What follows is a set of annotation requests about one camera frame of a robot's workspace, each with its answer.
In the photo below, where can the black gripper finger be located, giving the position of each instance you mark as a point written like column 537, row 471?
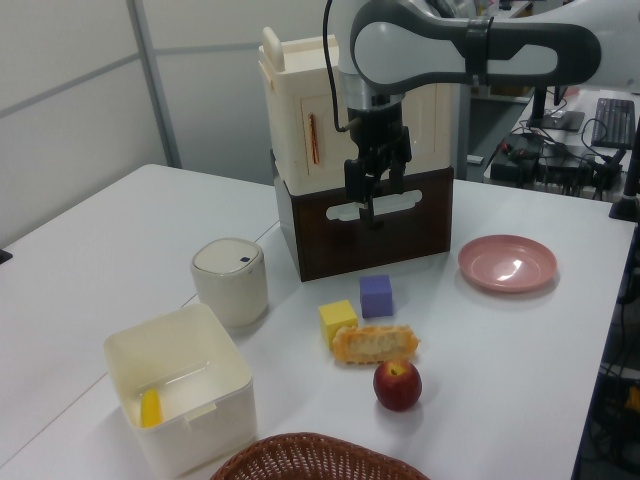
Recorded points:
column 397, row 177
column 357, row 180

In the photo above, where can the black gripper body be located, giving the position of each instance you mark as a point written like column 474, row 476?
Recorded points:
column 380, row 130

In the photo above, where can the purple cube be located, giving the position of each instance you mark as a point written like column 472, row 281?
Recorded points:
column 376, row 297

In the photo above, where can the white grey Franka robot arm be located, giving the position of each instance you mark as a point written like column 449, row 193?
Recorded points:
column 400, row 45

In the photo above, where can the pink plate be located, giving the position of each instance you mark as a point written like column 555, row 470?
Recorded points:
column 507, row 263

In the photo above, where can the yellow cube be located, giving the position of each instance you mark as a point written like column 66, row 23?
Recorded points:
column 336, row 320

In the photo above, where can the dark brown wooden crate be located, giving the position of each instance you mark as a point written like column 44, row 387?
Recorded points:
column 340, row 250

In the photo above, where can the cream round lidded canister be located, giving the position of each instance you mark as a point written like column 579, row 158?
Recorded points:
column 230, row 285

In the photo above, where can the orange toy corn pastry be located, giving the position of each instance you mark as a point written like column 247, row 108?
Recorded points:
column 375, row 345

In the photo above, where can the black monitor stand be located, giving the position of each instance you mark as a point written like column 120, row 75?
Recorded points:
column 555, row 120

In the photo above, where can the red toy apple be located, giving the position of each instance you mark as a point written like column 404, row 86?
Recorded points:
column 397, row 386

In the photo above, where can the black keyboard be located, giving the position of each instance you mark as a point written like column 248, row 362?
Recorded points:
column 614, row 122

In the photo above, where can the white square plastic container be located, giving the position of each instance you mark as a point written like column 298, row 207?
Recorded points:
column 210, row 415

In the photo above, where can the brown wicker basket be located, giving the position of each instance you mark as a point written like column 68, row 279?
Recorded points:
column 320, row 460

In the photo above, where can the yellow toy banana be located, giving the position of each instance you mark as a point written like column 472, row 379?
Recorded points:
column 150, row 409

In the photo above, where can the black flat object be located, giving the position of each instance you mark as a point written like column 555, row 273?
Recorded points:
column 5, row 256

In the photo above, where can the black desk clamp mount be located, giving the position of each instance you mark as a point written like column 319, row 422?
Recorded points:
column 627, row 200

